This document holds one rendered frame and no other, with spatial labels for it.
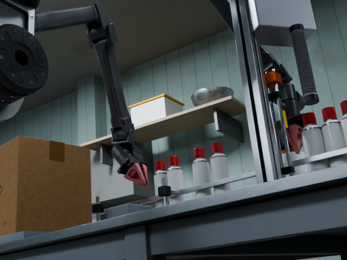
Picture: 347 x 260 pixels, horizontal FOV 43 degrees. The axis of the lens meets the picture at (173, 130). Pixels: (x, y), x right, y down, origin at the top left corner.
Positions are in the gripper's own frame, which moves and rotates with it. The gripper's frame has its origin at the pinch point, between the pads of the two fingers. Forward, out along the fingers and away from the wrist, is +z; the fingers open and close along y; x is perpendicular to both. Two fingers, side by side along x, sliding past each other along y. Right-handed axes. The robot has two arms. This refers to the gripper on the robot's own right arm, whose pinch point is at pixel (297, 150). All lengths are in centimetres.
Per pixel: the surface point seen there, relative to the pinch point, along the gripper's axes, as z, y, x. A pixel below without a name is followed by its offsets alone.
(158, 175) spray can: -2.2, 45.0, 7.7
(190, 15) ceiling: -230, 174, -224
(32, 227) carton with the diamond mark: 13, 58, 46
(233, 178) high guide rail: 5.6, 15.6, 10.4
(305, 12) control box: -32.5, -14.6, 12.3
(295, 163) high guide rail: 5.8, -3.2, 10.7
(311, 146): 2.3, -7.5, 9.3
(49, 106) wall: -224, 449, -247
